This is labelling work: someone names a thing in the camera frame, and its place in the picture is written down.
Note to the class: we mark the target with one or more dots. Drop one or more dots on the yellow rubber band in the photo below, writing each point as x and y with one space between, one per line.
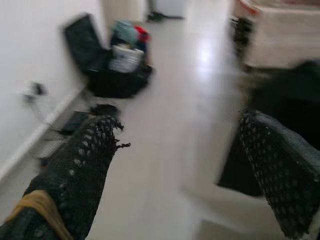
37 202

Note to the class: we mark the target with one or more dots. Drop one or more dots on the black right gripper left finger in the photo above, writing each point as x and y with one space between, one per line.
75 180

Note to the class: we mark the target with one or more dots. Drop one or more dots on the black folding chair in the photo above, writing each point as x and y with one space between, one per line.
82 45

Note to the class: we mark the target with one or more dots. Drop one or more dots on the white plastic bag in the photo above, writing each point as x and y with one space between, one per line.
126 58

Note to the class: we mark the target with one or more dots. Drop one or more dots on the dark green slippers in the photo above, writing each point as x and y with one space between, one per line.
158 16

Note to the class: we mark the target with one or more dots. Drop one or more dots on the beige cloth covered bench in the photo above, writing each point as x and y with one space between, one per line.
287 32

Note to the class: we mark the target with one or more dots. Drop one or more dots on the green stuffed toy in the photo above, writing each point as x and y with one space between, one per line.
125 31

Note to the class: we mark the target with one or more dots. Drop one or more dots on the red stuffed toy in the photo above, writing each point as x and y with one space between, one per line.
142 33

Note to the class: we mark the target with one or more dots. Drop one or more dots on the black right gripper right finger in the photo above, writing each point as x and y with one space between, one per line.
287 175

